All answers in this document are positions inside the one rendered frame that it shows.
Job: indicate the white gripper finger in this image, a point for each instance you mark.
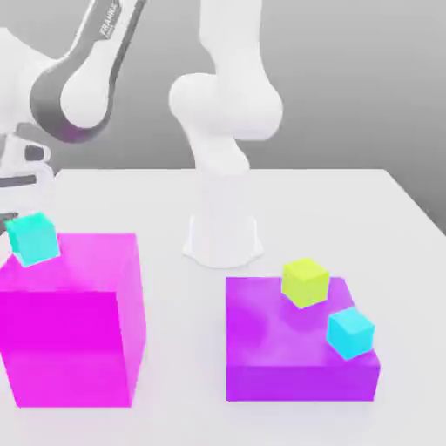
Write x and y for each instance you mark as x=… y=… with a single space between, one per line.
x=7 y=218

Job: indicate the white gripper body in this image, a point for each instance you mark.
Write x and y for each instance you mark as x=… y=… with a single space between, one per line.
x=21 y=195

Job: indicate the small teal cube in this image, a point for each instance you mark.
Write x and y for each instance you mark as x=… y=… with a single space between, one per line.
x=33 y=240

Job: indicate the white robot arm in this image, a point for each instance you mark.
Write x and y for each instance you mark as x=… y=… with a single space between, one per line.
x=223 y=115

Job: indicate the small yellow-green cube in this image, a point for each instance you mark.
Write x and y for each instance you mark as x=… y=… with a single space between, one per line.
x=305 y=284

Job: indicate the small cyan cube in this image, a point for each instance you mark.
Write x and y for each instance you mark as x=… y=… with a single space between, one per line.
x=350 y=334

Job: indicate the large magenta box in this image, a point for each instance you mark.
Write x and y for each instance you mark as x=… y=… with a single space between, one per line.
x=66 y=341

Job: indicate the large purple box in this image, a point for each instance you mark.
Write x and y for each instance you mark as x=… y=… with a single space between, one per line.
x=278 y=348

